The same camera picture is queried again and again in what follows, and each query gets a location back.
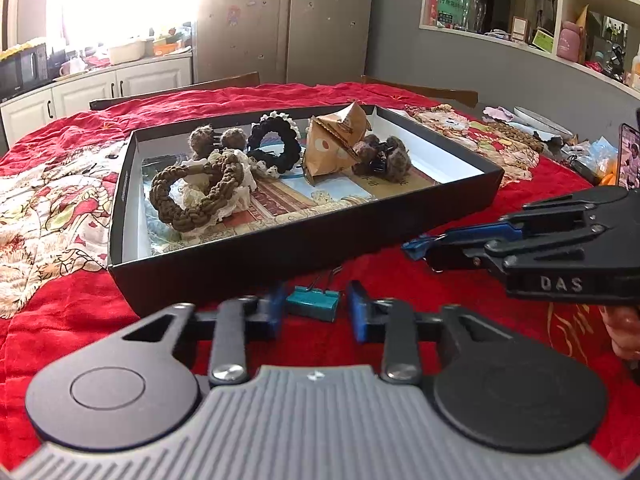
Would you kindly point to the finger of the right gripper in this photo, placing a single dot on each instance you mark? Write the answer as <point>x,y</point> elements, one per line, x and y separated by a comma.
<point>509,251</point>
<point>531,222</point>

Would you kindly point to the cream lace scrunchie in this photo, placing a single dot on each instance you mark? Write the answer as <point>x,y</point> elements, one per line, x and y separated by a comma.
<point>224,176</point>

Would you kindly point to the floral patterned cloth right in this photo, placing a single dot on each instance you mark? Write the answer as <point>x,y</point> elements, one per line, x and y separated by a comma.
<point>517,159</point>

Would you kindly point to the stainless steel refrigerator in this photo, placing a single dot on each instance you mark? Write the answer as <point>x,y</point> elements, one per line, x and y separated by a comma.
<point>305,41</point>

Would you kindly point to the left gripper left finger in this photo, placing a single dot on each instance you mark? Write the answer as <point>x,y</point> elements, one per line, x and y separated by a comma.
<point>239,320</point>

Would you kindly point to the white wall shelf unit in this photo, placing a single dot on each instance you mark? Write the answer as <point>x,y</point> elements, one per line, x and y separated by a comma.
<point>610,30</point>

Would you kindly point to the white kitchen cabinet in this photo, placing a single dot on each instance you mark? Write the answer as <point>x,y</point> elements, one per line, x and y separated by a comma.
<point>73,94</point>

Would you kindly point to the white basket on counter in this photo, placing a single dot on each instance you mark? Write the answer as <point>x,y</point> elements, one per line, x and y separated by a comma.
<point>133,50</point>

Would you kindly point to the black microwave oven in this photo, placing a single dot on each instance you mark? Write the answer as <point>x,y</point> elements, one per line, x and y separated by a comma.
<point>23,69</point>

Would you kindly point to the person's right hand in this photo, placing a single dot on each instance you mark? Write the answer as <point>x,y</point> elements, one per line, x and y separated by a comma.
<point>623,327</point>

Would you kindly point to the smartphone on stand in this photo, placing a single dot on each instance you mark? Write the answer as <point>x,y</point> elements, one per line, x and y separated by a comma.
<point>628,166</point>

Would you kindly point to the black shallow tray box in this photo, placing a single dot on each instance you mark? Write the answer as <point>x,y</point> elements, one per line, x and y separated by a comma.
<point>291,226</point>

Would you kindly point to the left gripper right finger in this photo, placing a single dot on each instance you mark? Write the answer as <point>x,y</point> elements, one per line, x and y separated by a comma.
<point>392,323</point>

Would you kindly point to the floral patterned cloth left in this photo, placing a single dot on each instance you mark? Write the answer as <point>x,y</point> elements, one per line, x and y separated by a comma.
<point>55,219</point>

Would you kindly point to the floral patterned cloth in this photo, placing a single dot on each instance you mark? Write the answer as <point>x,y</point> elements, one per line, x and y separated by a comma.
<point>55,219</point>
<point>517,159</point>

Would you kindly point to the dark wooden chair back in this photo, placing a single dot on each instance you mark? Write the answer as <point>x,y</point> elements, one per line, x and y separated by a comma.
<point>248,80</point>

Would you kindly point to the olive braided scrunchie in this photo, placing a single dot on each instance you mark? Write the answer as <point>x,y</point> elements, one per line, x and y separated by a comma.
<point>184,192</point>

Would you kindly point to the black white lace scrunchie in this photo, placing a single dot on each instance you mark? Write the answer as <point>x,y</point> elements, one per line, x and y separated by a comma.
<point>274,144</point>

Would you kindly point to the teal binder clip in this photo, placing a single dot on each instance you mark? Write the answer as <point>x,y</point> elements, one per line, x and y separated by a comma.
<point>318,300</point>

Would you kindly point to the pink bottle on shelf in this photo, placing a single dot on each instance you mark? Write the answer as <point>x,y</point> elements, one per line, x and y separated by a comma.
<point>570,41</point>

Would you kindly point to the brown paper pyramid packet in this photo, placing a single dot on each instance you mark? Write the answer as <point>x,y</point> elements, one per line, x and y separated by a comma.
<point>350,124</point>

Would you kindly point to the red quilted blanket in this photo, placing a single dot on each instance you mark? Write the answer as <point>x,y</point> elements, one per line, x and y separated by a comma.
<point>74,310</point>

